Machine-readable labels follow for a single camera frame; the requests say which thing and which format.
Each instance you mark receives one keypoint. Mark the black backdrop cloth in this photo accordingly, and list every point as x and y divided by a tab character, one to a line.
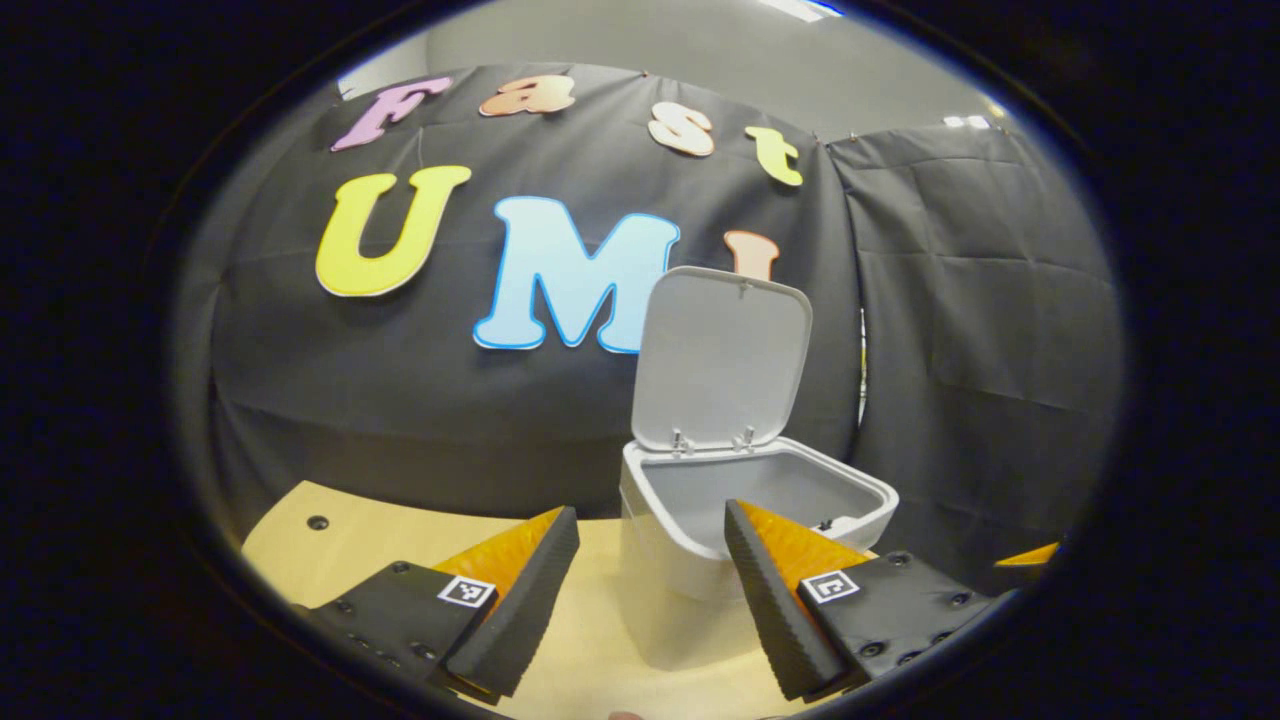
950	350

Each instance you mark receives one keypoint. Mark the wooden desktop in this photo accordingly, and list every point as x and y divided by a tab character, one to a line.
330	560

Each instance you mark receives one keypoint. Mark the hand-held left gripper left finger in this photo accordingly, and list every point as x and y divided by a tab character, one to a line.
520	620

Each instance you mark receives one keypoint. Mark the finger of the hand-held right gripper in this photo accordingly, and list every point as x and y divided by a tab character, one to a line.
1030	556

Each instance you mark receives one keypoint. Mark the white desktop garbage bin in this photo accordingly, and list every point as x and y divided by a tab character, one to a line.
720	360

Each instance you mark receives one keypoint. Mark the long ceiling light panel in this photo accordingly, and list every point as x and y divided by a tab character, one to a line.
800	8

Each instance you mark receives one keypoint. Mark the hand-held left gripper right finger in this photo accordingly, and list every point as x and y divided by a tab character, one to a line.
780	620

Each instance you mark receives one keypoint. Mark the small ceiling light panel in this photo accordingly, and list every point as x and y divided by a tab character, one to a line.
967	121

